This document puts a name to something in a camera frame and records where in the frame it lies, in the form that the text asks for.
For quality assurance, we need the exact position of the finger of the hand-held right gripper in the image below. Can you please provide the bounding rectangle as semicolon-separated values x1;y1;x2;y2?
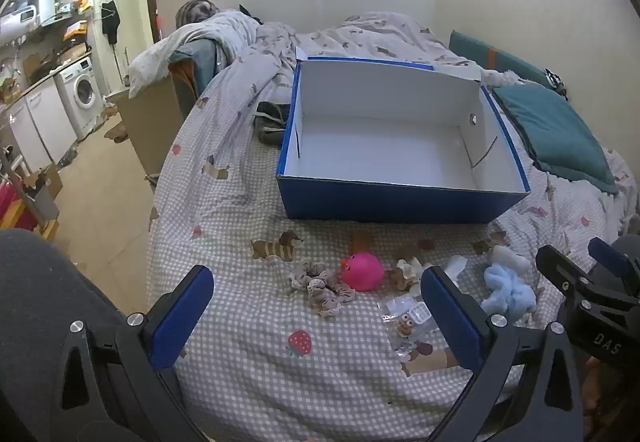
535;245;597;304
587;235;640;295

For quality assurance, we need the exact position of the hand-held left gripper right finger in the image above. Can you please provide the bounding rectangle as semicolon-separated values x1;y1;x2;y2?
420;265;587;442

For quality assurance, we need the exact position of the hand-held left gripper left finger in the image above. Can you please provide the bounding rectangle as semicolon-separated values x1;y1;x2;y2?
59;265;216;442

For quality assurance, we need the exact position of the clear bag with owl toy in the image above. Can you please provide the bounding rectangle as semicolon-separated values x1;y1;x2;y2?
377;295;441;358

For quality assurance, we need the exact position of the white sock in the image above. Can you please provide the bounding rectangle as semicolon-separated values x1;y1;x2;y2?
492;245;528;269

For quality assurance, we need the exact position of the light blue fluffy scrunchie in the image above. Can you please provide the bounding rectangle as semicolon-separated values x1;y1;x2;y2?
481;263;537;323

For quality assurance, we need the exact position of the pink rubber toy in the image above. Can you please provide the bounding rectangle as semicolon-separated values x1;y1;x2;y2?
340;252;385;293

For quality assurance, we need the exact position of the blue cardboard box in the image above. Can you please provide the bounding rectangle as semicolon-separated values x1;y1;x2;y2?
276;47;532;225

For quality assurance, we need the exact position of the checked printed bedsheet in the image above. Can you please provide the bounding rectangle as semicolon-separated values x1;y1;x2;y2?
145;12;640;442

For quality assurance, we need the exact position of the teal pillow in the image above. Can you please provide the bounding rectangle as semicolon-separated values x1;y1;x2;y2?
492;85;620;195

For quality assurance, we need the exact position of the grey small box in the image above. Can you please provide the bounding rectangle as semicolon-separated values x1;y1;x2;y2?
34;182;62;220

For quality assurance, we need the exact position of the black and white small item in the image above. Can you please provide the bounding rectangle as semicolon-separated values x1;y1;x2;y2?
543;68;569;100

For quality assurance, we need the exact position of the large cardboard box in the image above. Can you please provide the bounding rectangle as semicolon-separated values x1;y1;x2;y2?
104;77;183;195

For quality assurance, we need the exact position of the red storage bag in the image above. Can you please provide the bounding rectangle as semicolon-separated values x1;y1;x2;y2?
0;182;38;230

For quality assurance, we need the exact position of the teal headboard cushion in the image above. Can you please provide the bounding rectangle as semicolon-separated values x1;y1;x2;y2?
448;30;553;86

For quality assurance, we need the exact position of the white kitchen cabinet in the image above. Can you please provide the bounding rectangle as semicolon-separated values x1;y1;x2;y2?
0;80;78;173

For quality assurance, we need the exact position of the white washing machine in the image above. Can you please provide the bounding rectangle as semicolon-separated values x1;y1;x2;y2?
54;56;103;140

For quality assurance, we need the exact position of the blue denim cloth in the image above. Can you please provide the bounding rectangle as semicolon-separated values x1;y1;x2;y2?
169;38;226;103

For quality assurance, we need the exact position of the printed white duvet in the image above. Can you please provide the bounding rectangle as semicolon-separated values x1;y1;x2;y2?
127;10;483;96

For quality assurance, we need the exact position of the black hanging garment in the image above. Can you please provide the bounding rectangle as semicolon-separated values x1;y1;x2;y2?
101;1;122;44

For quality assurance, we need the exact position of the striped grey cushion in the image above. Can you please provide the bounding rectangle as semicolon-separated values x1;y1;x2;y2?
175;0;219;29

